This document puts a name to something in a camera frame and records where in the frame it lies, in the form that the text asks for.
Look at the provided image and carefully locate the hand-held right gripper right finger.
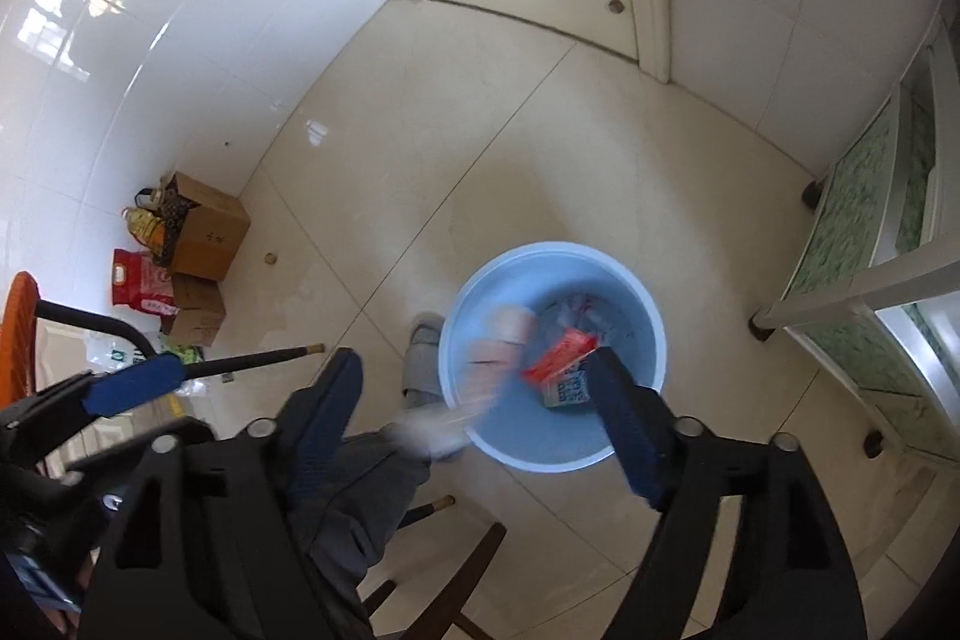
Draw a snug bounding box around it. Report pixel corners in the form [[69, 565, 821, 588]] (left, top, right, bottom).
[[589, 347, 867, 640]]

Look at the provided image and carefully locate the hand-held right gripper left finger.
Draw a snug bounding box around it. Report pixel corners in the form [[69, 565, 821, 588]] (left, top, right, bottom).
[[79, 347, 372, 640]]

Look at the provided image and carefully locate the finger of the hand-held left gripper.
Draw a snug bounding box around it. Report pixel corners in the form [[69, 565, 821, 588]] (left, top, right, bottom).
[[0, 353, 183, 461], [45, 445, 155, 502]]

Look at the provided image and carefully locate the white blue print wrapper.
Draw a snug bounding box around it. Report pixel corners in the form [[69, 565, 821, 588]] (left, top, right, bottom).
[[540, 368, 595, 411]]

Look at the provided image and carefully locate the light blue plastic bin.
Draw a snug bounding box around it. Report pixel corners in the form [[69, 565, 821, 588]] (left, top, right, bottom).
[[437, 241, 666, 474]]

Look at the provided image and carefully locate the red snack wrapper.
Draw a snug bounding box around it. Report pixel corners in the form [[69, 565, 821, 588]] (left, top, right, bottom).
[[520, 328, 602, 386]]

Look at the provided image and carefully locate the heap of wrappers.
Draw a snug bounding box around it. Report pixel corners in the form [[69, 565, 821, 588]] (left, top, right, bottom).
[[551, 293, 627, 345]]

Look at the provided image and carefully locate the pink white plastic bag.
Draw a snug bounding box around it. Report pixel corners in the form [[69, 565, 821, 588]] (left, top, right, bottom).
[[463, 304, 537, 408]]

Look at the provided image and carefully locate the green packet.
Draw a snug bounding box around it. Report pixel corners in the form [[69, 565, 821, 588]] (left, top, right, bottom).
[[160, 344, 205, 372]]

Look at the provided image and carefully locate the person's right leg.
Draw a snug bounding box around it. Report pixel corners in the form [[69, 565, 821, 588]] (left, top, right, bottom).
[[289, 422, 434, 640]]

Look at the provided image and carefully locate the small cardboard box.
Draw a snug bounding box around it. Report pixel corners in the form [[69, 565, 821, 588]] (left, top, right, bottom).
[[160, 272, 227, 348]]

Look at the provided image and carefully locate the red rice bag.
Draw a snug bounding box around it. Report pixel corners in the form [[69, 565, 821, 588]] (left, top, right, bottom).
[[111, 248, 181, 315]]

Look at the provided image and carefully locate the grey slipper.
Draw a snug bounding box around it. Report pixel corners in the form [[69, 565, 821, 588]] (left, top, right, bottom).
[[403, 312, 452, 402]]

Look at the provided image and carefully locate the orange round table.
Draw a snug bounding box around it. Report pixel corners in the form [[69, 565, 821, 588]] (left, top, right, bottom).
[[0, 271, 326, 405]]

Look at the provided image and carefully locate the yellow cooking oil bottle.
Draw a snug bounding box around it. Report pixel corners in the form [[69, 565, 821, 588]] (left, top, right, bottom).
[[122, 206, 167, 251]]

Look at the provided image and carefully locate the large cardboard box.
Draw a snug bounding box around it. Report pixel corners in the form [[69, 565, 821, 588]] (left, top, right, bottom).
[[160, 171, 252, 283]]

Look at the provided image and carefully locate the dark wooden chair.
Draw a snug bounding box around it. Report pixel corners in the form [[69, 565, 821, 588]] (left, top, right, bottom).
[[366, 496, 509, 640]]

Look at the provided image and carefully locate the white cabinet with green glass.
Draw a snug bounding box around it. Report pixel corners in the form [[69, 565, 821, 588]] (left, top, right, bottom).
[[750, 21, 960, 461]]

